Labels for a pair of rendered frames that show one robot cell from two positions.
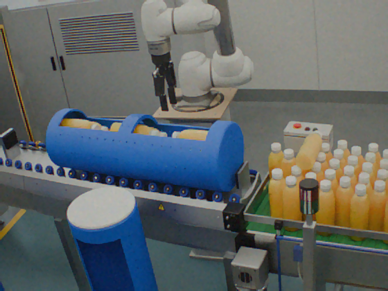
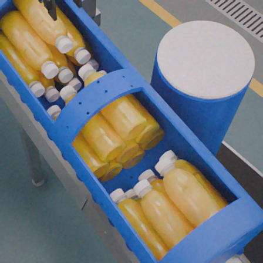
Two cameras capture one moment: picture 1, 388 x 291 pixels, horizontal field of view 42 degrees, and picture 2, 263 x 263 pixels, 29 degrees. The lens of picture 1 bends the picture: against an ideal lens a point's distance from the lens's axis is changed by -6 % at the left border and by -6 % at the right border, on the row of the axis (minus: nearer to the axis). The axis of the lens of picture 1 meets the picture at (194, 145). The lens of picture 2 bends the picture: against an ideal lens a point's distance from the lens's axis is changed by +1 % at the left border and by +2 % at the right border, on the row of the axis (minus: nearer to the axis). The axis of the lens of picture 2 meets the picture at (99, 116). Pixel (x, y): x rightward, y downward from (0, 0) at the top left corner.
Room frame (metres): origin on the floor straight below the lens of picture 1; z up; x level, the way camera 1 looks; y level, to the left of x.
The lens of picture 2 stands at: (2.66, 0.50, 2.22)
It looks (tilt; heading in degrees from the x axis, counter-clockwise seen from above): 60 degrees down; 204
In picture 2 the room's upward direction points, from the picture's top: 1 degrees clockwise
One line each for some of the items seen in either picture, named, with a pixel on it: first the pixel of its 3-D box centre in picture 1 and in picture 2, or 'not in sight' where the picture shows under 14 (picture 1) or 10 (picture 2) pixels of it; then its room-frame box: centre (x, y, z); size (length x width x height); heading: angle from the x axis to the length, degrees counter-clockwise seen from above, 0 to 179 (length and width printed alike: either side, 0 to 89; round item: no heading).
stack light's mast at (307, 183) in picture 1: (309, 204); not in sight; (1.32, -0.33, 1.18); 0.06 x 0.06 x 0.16
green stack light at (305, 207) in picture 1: (309, 202); not in sight; (1.32, -0.33, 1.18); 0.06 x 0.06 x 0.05
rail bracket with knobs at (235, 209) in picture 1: (235, 217); not in sight; (1.63, -0.11, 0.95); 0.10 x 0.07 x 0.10; 150
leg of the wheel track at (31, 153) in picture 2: not in sight; (31, 150); (1.91, -0.15, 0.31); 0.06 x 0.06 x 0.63; 60
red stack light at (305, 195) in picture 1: (309, 190); not in sight; (1.32, -0.33, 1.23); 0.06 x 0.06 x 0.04
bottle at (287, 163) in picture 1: (289, 176); not in sight; (1.77, -0.36, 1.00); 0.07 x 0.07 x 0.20
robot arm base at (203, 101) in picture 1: (193, 95); not in sight; (2.65, -0.04, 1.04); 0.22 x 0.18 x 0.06; 68
